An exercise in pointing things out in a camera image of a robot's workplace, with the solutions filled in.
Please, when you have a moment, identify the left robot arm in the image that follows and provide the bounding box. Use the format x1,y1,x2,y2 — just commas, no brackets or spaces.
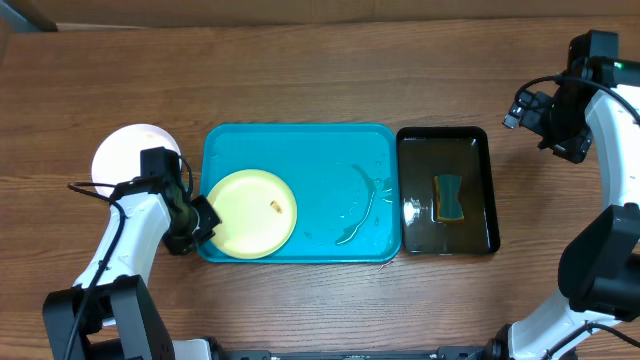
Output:
42,147,221,359

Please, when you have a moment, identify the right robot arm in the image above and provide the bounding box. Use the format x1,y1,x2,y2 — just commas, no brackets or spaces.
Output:
479,30,639,360

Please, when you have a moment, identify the pink plate with ketchup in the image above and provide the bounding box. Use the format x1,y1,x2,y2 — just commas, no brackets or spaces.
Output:
91,124,181,185

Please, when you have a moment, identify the yellow plate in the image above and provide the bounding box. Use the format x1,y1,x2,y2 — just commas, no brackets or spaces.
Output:
207,169,297,260

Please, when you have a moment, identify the black water tray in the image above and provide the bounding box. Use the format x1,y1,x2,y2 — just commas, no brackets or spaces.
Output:
396,126,501,256

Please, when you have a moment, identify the green yellow sponge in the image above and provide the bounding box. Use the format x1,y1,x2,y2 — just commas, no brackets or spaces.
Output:
434,174,464,223

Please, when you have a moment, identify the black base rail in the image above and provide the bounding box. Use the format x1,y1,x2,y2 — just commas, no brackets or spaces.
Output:
211,341,510,360

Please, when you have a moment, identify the teal plastic tray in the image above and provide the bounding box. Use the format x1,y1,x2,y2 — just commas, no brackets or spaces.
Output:
200,124,402,264

